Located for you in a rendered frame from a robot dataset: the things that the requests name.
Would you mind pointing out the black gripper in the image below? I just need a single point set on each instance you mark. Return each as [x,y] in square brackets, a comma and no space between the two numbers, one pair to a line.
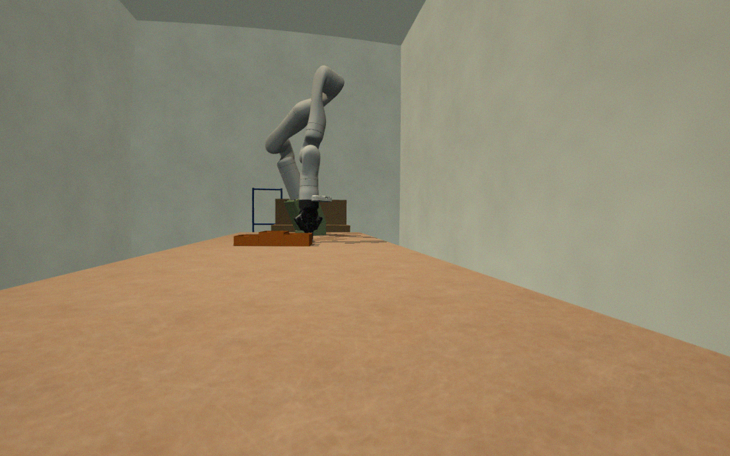
[311,220]

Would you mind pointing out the orange three-compartment bin rack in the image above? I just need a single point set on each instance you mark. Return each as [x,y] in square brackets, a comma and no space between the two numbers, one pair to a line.
[274,238]

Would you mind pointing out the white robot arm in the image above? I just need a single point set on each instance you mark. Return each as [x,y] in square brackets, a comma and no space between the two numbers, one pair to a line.
[308,113]

